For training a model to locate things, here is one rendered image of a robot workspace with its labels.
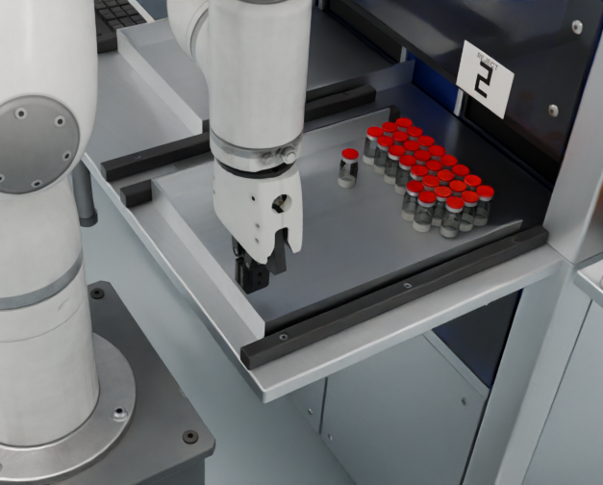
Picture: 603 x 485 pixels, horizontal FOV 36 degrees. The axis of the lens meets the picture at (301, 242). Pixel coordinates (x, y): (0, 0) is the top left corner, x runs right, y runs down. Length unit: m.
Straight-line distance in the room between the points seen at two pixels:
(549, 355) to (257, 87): 0.60
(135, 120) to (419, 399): 0.61
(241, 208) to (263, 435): 1.16
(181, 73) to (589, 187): 0.60
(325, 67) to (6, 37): 0.83
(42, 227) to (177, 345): 1.42
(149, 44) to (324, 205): 0.44
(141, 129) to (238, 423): 0.92
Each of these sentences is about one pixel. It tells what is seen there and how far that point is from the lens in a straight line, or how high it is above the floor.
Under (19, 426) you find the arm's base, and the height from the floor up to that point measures 0.90.
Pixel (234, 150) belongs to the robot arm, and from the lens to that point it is 0.81.
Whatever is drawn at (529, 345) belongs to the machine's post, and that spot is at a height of 0.73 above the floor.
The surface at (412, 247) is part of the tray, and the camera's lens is 1.07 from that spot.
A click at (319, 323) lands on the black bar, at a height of 0.90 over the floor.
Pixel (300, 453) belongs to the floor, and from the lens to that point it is 1.96.
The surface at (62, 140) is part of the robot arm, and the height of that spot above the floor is 1.22.
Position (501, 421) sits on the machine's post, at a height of 0.57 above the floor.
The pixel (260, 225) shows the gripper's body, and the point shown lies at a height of 1.03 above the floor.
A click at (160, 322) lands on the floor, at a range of 2.19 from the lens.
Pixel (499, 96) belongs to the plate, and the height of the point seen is 1.01.
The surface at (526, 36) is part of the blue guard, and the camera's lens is 1.06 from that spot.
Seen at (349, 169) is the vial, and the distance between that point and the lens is 1.13.
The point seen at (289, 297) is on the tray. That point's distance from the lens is 0.99.
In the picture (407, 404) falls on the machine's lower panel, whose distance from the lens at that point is 1.52.
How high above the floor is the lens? 1.58
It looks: 41 degrees down
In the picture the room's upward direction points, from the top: 5 degrees clockwise
